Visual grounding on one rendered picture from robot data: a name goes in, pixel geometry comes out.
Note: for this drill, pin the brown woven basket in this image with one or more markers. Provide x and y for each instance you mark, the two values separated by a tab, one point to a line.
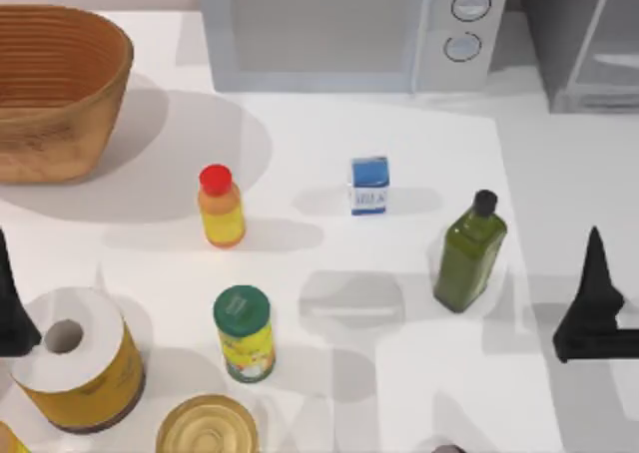
55	124

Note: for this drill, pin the gold tin can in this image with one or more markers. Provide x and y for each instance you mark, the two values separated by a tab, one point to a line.
207	428

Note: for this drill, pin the pale microwave oven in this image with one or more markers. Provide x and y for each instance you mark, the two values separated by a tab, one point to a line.
319	29

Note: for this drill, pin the microwave knob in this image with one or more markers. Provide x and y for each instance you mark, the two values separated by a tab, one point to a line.
471	4
462	47

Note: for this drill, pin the blue and white carton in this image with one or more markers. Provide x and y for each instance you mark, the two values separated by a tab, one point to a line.
369	186

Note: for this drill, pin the white roll in yellow wrapper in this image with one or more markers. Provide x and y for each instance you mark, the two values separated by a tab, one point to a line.
95	368

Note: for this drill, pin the orange bottle with red cap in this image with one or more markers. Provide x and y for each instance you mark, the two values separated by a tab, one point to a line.
222	213

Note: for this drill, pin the green bottle with black cap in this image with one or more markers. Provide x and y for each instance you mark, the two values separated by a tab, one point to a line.
466	258

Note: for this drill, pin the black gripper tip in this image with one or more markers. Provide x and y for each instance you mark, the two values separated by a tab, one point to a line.
11	318

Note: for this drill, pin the yellow packet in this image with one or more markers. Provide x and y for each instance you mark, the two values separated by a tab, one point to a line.
9	440

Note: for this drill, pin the yellow can with green lid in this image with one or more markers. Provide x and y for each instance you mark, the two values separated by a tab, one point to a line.
244	333

